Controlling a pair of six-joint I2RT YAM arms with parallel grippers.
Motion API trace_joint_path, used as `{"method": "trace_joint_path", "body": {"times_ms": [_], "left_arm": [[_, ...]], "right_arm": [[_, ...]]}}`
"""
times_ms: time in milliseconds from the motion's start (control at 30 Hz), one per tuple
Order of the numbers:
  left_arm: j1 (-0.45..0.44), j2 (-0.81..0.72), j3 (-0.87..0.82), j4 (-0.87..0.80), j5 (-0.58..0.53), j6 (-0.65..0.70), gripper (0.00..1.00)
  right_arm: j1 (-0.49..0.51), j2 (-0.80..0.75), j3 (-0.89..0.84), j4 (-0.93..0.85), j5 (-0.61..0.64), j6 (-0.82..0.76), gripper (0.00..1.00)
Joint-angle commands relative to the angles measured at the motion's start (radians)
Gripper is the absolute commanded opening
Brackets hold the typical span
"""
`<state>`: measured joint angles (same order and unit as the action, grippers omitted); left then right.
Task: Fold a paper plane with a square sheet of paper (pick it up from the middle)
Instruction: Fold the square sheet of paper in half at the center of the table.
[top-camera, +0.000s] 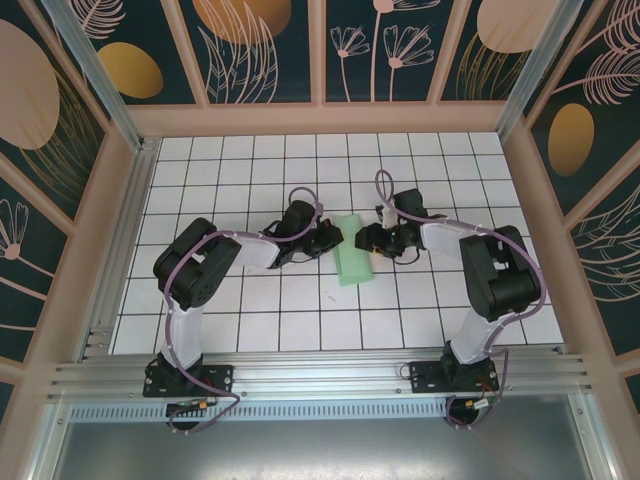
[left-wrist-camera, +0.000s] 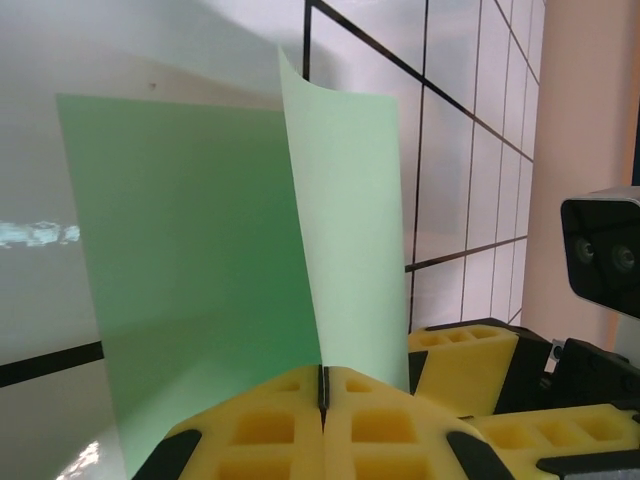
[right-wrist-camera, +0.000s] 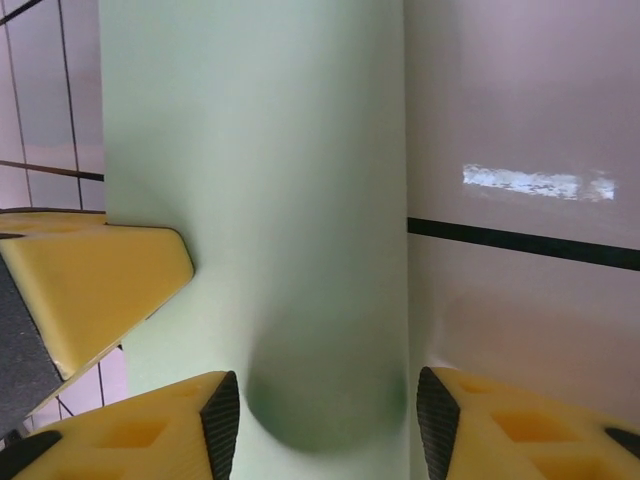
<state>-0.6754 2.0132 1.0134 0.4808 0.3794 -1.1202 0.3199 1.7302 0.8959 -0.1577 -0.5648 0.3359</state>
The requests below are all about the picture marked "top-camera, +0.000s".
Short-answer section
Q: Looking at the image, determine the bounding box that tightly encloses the light green cloth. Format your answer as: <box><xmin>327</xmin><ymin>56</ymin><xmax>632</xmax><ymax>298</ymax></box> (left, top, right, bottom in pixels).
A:
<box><xmin>329</xmin><ymin>212</ymin><xmax>376</xmax><ymax>290</ymax></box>

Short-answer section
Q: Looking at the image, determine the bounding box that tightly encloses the grey sheet metal panel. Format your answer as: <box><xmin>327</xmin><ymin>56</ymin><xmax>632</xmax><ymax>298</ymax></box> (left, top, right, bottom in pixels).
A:
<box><xmin>24</xmin><ymin>392</ymin><xmax>624</xmax><ymax>480</ymax></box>

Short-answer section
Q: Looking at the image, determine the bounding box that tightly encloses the left base yellow power connector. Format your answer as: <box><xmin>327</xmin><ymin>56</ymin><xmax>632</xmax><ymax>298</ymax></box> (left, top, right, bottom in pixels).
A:
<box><xmin>167</xmin><ymin>398</ymin><xmax>221</xmax><ymax>416</ymax></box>

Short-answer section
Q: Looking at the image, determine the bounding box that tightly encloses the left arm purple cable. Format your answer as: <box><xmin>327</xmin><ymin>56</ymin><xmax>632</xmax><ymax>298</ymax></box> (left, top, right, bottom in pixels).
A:
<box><xmin>163</xmin><ymin>187</ymin><xmax>324</xmax><ymax>437</ymax></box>

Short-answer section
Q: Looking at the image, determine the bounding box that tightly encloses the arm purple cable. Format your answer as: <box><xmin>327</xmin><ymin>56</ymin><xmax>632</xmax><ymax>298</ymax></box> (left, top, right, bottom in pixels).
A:
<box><xmin>163</xmin><ymin>187</ymin><xmax>324</xmax><ymax>437</ymax></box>
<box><xmin>374</xmin><ymin>168</ymin><xmax>546</xmax><ymax>431</ymax></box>

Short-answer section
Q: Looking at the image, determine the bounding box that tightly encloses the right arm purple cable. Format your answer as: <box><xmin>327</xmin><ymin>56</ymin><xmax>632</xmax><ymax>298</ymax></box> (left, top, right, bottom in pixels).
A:
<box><xmin>374</xmin><ymin>168</ymin><xmax>546</xmax><ymax>431</ymax></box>

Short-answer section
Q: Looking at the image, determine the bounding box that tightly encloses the left gripper thin black wire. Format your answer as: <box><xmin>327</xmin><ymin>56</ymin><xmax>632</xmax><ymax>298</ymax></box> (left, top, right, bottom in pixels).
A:
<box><xmin>269</xmin><ymin>249</ymin><xmax>314</xmax><ymax>271</ymax></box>

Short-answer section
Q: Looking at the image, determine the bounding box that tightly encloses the gripper thin black wire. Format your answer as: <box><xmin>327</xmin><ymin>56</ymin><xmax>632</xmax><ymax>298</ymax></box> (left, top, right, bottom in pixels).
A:
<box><xmin>269</xmin><ymin>249</ymin><xmax>314</xmax><ymax>271</ymax></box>
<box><xmin>383</xmin><ymin>246</ymin><xmax>422</xmax><ymax>266</ymax></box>

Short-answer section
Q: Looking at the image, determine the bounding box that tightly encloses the right gripper thin black wire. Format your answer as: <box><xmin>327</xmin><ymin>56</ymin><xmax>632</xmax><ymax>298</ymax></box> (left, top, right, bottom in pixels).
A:
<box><xmin>383</xmin><ymin>246</ymin><xmax>422</xmax><ymax>266</ymax></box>

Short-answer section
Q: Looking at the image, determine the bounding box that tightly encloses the long aluminium mounting rail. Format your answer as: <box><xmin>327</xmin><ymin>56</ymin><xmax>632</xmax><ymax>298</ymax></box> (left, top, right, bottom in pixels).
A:
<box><xmin>47</xmin><ymin>349</ymin><xmax>596</xmax><ymax>401</ymax></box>

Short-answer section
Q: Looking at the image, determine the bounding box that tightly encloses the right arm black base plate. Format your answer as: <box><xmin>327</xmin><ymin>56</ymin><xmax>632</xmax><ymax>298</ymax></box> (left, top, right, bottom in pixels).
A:
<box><xmin>408</xmin><ymin>360</ymin><xmax>501</xmax><ymax>396</ymax></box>

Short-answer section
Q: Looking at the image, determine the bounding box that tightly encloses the slotted metal cable tray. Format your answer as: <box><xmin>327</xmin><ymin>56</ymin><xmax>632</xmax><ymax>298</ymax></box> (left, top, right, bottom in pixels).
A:
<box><xmin>69</xmin><ymin>398</ymin><xmax>451</xmax><ymax>422</ymax></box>

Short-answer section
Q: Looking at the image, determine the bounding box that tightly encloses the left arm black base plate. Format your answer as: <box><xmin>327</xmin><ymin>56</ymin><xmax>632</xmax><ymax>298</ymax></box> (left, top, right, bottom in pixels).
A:
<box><xmin>143</xmin><ymin>363</ymin><xmax>236</xmax><ymax>399</ymax></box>

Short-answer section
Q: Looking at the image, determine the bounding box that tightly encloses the aluminium side rail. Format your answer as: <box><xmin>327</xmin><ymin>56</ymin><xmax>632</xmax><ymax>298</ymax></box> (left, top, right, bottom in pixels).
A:
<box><xmin>75</xmin><ymin>138</ymin><xmax>162</xmax><ymax>362</ymax></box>

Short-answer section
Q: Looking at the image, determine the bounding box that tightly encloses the aluminium corner post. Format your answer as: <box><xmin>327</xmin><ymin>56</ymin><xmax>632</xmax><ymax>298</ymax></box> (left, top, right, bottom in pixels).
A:
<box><xmin>39</xmin><ymin>0</ymin><xmax>146</xmax><ymax>154</ymax></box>
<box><xmin>496</xmin><ymin>0</ymin><xmax>601</xmax><ymax>146</ymax></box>

